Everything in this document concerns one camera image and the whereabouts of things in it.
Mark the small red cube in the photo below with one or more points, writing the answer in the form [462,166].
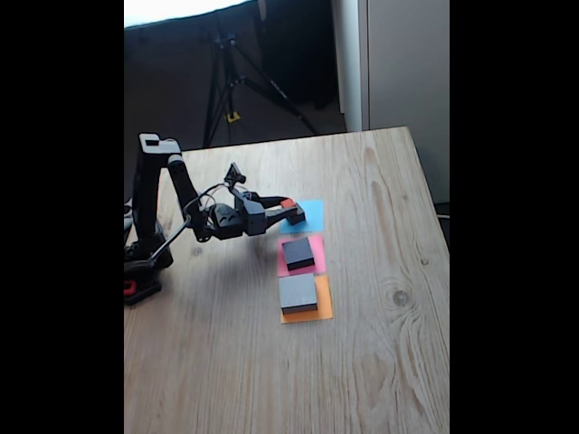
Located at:
[286,204]

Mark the small dark cube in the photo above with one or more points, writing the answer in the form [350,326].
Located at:
[300,212]

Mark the medium dark block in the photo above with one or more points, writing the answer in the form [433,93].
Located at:
[297,251]

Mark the large grey block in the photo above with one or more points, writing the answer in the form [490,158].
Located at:
[296,291]

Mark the blue paper sheet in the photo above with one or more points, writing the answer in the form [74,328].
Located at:
[314,217]

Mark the pink paper sheet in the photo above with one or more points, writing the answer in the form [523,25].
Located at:
[319,253]

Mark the yellow tape under tall tripod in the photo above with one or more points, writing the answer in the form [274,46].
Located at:
[233,117]

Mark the orange paper sheet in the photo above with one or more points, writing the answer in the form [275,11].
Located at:
[325,307]

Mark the tall black tripod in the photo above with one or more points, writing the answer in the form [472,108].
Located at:
[224,81]

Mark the white cabinet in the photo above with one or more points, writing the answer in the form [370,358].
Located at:
[407,68]

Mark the bright white light panel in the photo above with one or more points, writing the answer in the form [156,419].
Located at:
[181,9]

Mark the small wrist camera board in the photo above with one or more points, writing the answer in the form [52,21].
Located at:
[235,174]

